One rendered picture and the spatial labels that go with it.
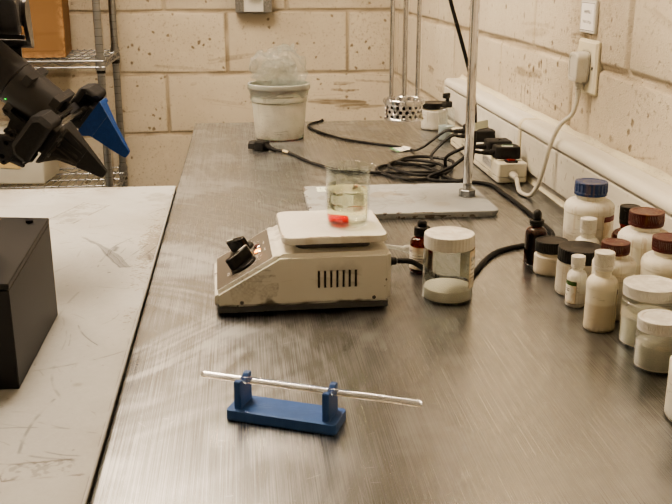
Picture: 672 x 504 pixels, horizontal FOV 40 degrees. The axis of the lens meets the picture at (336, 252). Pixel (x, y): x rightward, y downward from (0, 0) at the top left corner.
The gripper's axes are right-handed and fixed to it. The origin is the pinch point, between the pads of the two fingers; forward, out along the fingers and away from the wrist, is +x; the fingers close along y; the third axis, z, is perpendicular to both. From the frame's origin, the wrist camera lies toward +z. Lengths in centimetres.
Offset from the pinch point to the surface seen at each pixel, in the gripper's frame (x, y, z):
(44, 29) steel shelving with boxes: -56, -182, 69
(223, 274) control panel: 21.6, 11.3, -3.2
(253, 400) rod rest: 28.4, 38.1, -9.3
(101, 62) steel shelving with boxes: -35, -177, 63
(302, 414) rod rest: 32, 40, -13
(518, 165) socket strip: 55, -56, -23
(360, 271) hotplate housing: 32.8, 12.0, -14.8
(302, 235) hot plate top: 25.2, 11.8, -13.6
